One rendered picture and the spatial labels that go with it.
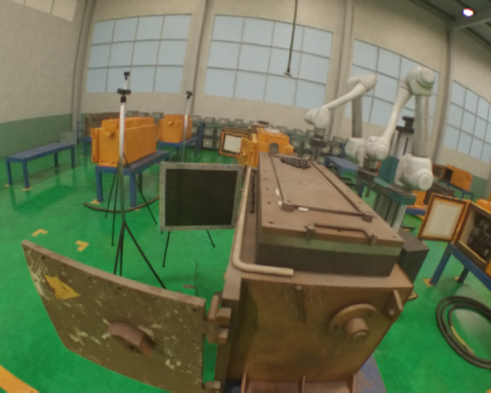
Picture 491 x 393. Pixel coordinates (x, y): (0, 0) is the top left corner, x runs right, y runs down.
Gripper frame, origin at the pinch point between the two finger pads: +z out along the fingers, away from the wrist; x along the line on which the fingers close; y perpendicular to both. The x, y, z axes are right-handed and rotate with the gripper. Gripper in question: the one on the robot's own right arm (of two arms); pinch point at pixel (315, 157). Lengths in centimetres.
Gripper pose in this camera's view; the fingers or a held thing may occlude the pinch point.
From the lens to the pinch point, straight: 190.2
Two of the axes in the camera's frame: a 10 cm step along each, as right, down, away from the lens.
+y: -0.5, 3.3, -9.4
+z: -1.3, 9.3, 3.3
